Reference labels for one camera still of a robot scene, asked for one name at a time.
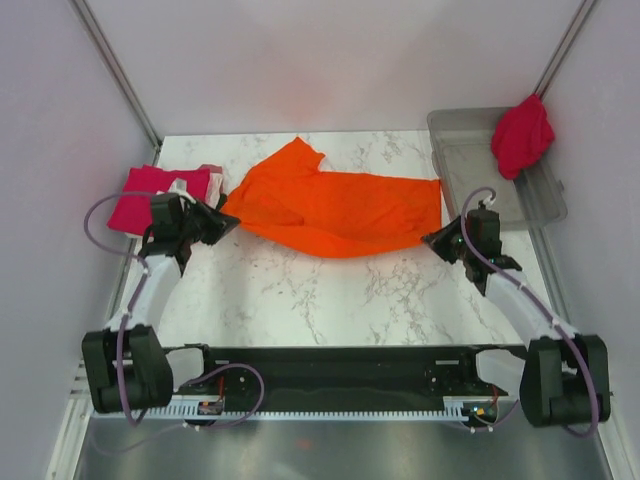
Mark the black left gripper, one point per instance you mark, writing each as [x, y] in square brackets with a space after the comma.
[220, 225]

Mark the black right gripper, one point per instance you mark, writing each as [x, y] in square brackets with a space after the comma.
[438, 240]

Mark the orange t shirt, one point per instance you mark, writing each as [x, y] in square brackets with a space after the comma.
[289, 200]

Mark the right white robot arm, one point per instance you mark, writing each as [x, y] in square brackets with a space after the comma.
[563, 380]

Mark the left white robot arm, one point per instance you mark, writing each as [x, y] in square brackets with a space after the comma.
[128, 370]

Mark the stack of folded shirts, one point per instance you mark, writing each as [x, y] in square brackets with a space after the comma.
[215, 195]

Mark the magenta folded t shirt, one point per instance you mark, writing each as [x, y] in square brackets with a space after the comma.
[132, 214]

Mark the clear grey plastic bin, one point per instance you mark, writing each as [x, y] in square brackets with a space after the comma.
[462, 158]

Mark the red crumpled t shirt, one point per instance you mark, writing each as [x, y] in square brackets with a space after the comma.
[521, 137]

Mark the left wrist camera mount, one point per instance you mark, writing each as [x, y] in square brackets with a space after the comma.
[178, 187]

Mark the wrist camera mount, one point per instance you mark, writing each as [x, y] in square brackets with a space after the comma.
[178, 187]
[487, 202]

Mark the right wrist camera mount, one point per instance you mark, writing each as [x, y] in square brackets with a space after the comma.
[487, 202]

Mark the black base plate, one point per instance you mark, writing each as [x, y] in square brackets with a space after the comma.
[392, 376]

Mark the white slotted cable duct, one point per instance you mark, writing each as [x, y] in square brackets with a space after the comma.
[196, 409]

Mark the left aluminium corner rail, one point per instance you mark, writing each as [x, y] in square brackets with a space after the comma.
[102, 45]

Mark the aluminium corner rail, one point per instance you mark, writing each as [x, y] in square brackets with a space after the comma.
[562, 51]
[102, 45]

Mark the right aluminium corner rail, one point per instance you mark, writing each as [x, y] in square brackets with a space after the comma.
[562, 51]

